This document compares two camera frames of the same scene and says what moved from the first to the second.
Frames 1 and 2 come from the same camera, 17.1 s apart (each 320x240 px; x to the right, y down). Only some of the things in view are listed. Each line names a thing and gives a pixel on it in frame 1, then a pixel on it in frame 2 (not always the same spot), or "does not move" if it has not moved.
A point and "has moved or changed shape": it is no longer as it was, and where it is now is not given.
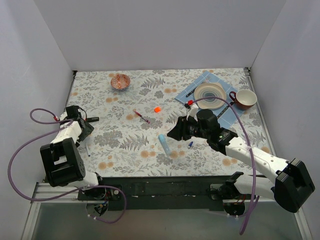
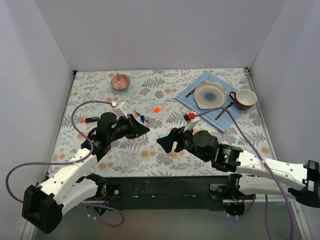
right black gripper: x=182 y=128 -> x=177 y=140
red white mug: x=244 y=99 does not move
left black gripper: x=87 y=128 -> x=132 y=127
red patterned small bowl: x=120 y=81 does not move
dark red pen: x=139 y=114 does not move
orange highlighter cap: x=157 y=109 does not move
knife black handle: x=231 y=103 does not move
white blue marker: x=87 y=150 has moved or changed shape
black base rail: x=181 y=193 does not move
